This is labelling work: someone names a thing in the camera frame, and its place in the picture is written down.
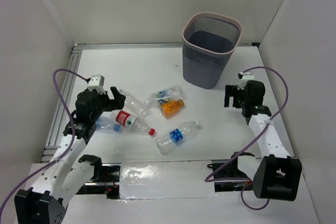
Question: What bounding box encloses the grey mesh waste bin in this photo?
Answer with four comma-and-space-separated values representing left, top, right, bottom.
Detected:
182, 12, 242, 89

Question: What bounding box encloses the clear unlabelled plastic bottle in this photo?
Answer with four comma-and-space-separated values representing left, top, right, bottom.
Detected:
119, 89, 150, 118

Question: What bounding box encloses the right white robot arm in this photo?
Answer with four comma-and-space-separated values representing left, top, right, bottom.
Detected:
224, 80, 302, 201

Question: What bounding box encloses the green blue label bottle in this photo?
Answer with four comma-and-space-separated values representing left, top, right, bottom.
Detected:
144, 85, 184, 108

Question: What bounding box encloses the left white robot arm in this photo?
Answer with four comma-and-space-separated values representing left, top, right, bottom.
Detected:
14, 87, 125, 223

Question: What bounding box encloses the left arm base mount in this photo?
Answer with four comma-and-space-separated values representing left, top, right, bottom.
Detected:
76, 163, 121, 200

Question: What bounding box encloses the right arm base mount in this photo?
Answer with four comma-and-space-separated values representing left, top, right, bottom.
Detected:
213, 161, 251, 193

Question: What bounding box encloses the crushed blue cap bottle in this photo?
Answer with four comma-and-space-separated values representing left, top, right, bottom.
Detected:
96, 116, 121, 133

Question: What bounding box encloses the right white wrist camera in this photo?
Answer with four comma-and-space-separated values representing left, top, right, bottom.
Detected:
237, 72, 255, 90

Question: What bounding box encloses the shiny tape sheet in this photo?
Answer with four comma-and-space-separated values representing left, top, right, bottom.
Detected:
119, 161, 216, 199

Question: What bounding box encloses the orange drink bottle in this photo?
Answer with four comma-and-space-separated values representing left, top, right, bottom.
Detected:
160, 99, 184, 119

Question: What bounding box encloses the red label water bottle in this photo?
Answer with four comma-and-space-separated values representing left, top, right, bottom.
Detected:
110, 110, 155, 136

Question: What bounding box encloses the blue label water bottle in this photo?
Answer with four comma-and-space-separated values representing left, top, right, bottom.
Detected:
155, 120, 200, 155

